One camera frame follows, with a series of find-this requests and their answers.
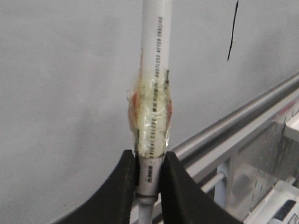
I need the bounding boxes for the white metal stand frame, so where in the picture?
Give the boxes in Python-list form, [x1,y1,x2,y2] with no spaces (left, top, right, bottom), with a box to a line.
[154,93,299,224]

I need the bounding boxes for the white accessory tray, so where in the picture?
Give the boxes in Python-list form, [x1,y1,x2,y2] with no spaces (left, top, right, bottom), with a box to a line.
[243,181,299,224]

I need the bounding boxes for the whiteboard with aluminium tray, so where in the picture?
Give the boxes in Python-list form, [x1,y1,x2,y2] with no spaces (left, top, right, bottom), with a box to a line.
[0,0,299,182]

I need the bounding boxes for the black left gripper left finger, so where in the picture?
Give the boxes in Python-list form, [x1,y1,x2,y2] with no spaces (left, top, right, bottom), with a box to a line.
[58,150,135,224]

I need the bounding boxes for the white cleaner bottle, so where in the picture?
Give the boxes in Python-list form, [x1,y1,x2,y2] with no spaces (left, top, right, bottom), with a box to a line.
[268,200,299,224]

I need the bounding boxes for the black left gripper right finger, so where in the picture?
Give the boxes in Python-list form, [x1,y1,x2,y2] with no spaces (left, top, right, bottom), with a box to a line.
[160,152,241,224]

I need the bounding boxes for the white horizontal rod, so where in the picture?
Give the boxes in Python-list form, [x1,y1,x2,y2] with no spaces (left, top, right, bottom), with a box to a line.
[201,172,226,193]

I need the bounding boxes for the white whiteboard marker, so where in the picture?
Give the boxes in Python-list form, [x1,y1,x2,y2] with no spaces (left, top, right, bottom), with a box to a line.
[132,0,172,224]

